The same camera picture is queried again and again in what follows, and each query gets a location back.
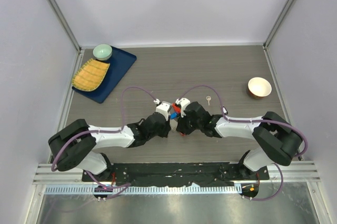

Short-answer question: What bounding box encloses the blue key tag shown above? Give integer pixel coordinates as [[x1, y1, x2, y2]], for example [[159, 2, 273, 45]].
[[170, 113, 177, 119]]

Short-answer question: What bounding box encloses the grey keyring holder red handle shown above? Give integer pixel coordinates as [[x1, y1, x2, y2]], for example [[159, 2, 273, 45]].
[[170, 103, 181, 131]]

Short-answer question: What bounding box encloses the red capped key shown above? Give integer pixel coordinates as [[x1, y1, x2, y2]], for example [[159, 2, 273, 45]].
[[172, 103, 181, 114]]

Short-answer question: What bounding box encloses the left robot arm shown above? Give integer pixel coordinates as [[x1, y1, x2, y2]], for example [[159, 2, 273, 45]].
[[48, 112, 171, 181]]

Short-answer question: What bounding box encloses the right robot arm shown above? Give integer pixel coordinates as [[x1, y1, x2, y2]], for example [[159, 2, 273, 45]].
[[175, 98, 304, 179]]

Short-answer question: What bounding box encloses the silver key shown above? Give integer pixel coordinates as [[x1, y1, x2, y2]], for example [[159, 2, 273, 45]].
[[206, 96, 212, 105]]

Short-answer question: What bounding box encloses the black key fob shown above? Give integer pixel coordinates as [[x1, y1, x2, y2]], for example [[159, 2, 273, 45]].
[[222, 106, 228, 115]]

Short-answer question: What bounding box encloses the white brown bowl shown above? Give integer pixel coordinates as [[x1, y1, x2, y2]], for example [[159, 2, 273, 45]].
[[247, 77, 272, 99]]

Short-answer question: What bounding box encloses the blue tray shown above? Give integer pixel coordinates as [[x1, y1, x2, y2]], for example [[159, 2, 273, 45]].
[[72, 46, 137, 104]]

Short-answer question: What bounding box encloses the yellow woven mat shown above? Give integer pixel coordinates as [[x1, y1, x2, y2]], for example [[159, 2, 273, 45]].
[[72, 58, 110, 92]]

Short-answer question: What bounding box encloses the green ceramic bowl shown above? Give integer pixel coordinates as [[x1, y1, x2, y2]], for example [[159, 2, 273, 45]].
[[93, 44, 112, 61]]

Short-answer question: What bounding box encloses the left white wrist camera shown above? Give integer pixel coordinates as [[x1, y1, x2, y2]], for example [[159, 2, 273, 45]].
[[153, 99, 172, 121]]

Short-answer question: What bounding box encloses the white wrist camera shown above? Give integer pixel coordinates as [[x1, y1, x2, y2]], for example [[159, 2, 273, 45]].
[[175, 97, 191, 117], [153, 99, 172, 121]]

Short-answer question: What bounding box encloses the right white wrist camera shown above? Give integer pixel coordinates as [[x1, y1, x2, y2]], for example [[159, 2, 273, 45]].
[[175, 97, 191, 117]]

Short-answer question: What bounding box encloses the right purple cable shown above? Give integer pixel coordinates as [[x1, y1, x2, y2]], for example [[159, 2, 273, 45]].
[[176, 85, 309, 159]]

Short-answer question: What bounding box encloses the purple cable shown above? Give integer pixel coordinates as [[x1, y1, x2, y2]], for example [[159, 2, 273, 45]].
[[51, 86, 161, 172], [176, 85, 309, 159]]

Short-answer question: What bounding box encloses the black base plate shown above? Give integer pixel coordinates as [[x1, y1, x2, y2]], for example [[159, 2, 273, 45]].
[[94, 162, 270, 187]]

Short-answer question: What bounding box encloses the slotted cable duct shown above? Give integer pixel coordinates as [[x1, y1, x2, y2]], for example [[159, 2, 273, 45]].
[[44, 184, 242, 195]]

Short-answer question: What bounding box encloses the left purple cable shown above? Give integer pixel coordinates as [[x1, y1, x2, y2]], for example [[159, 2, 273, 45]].
[[51, 86, 161, 172]]

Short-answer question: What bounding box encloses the right aluminium frame post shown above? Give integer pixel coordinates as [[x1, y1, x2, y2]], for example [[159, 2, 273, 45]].
[[263, 0, 296, 50]]

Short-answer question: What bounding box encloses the aluminium frame post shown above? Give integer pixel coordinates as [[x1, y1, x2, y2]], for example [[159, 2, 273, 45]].
[[47, 0, 82, 53], [263, 0, 296, 50]]

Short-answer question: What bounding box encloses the left aluminium frame post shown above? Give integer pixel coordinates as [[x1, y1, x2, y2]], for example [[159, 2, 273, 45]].
[[47, 0, 82, 53]]

